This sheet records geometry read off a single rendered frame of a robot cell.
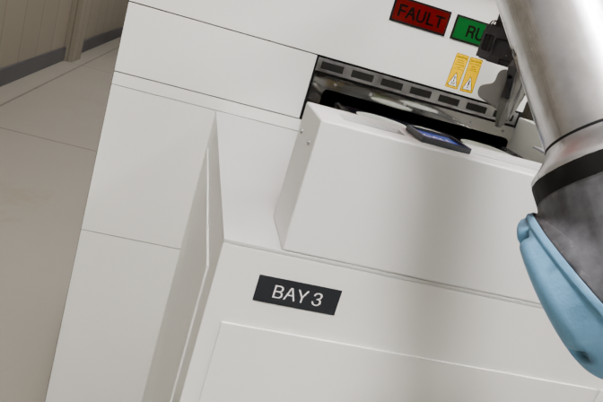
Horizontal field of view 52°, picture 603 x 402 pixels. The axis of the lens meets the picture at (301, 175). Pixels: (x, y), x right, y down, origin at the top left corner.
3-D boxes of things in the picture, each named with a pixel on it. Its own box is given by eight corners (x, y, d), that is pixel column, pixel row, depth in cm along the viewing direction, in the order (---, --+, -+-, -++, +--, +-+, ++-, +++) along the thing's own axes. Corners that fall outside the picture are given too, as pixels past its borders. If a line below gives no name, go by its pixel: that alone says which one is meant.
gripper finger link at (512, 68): (505, 98, 102) (525, 46, 100) (515, 100, 101) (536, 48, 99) (495, 96, 98) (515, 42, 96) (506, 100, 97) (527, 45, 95)
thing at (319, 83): (300, 117, 124) (313, 71, 122) (495, 168, 134) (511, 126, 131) (301, 119, 122) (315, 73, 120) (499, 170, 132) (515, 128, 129)
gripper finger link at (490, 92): (472, 117, 105) (491, 65, 103) (504, 129, 102) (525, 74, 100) (465, 117, 103) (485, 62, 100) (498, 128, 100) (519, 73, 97)
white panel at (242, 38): (112, 81, 119) (159, -141, 109) (491, 178, 136) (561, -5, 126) (110, 83, 116) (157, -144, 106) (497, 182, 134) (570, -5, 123)
